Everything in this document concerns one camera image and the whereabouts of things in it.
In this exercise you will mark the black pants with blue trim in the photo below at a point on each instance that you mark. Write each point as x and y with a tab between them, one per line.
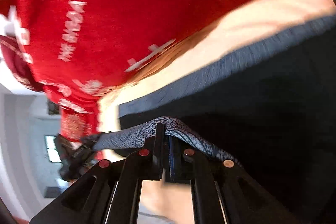
269	106

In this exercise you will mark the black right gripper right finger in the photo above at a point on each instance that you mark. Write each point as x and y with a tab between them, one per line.
222	194

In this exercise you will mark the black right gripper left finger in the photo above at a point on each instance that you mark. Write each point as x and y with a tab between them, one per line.
110	191

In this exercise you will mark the cream seat cushion cover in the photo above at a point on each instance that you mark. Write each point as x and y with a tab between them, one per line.
247	24

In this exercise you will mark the dark framed window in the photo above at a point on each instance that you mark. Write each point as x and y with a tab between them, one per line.
52	152

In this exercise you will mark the red sofa cover with lettering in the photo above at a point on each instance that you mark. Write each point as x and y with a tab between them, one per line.
75	51

